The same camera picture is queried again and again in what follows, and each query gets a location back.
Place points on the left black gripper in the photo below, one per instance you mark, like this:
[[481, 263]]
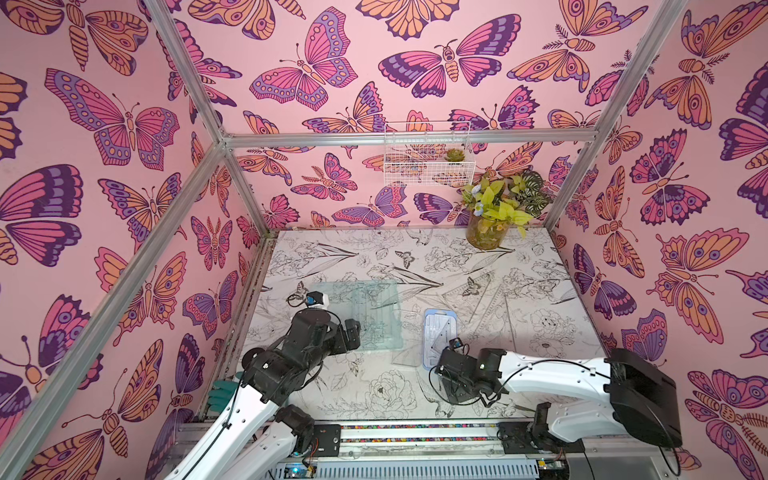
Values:
[[340, 344]]

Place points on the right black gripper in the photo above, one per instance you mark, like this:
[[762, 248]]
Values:
[[450, 369]]

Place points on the blue plastic geometry case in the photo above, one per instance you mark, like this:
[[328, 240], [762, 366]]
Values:
[[439, 328]]

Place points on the clear plastic ruler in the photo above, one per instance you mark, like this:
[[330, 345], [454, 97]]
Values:
[[502, 322]]

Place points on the green transparent ruler set pouch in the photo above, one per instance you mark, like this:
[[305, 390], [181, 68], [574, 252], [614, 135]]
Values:
[[374, 304]]

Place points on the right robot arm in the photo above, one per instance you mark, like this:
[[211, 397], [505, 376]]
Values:
[[621, 394]]

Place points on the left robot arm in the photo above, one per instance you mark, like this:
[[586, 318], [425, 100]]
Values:
[[252, 396]]

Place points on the clear triangle set square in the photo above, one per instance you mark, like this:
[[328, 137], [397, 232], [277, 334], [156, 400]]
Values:
[[472, 286]]

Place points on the potted green leafy plant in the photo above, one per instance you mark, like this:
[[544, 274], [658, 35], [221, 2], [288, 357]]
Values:
[[495, 206]]

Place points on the small succulent in basket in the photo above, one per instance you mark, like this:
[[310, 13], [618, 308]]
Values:
[[454, 155]]

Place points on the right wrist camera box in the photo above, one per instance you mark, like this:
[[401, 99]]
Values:
[[457, 345]]

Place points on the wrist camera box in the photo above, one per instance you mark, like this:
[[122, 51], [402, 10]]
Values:
[[457, 345], [317, 300]]

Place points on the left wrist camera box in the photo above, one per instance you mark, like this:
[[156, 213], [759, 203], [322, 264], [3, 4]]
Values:
[[317, 300]]

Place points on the white wire wall basket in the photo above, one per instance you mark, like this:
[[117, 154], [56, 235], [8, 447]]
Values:
[[415, 157]]

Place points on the aluminium frame struts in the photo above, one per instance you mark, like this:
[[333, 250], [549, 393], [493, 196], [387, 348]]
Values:
[[80, 229]]

